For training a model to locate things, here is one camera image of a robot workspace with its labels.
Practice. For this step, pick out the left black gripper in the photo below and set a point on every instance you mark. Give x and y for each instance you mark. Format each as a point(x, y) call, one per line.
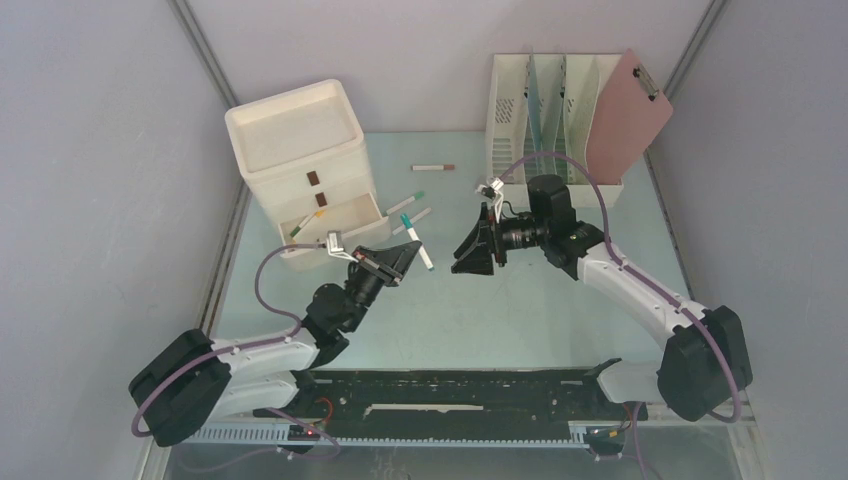
point(388, 265)

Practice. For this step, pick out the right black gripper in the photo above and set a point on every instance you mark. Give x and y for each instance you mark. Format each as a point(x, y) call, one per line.
point(475, 252)

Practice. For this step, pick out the white marker green cap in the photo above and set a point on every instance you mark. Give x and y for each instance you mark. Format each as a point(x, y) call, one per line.
point(402, 204)

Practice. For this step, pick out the white marker yellow cap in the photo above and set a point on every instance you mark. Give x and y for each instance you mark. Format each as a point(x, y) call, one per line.
point(318, 214)

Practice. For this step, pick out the white marker brown cap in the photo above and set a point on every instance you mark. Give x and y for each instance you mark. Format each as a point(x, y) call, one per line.
point(433, 167)

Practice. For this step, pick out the white marker dark-green cap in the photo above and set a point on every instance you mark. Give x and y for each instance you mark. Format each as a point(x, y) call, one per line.
point(301, 225)

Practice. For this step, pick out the green clipboard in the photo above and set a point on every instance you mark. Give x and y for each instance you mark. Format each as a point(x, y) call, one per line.
point(582, 88)

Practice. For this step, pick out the cream three-drawer cabinet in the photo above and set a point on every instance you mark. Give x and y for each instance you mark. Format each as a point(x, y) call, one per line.
point(302, 151)

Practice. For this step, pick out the blue clipboard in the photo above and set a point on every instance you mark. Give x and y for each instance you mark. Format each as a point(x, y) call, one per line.
point(535, 166)

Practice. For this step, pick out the pink clipboard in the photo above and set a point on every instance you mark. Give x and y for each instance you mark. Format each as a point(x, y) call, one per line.
point(630, 112)

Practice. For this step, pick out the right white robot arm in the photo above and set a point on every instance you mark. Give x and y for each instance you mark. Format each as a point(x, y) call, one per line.
point(705, 364)

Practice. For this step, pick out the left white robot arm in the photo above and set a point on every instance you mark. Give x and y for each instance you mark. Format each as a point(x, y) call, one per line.
point(197, 379)

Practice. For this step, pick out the white marker plain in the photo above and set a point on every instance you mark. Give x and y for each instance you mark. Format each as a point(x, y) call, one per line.
point(412, 220)

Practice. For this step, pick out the cream file organizer rack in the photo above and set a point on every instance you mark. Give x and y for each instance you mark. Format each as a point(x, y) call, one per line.
point(507, 132)

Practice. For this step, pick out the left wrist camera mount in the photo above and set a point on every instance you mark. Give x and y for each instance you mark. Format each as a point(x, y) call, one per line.
point(335, 247)

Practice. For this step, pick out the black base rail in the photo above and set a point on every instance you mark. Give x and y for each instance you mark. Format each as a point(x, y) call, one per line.
point(465, 407)

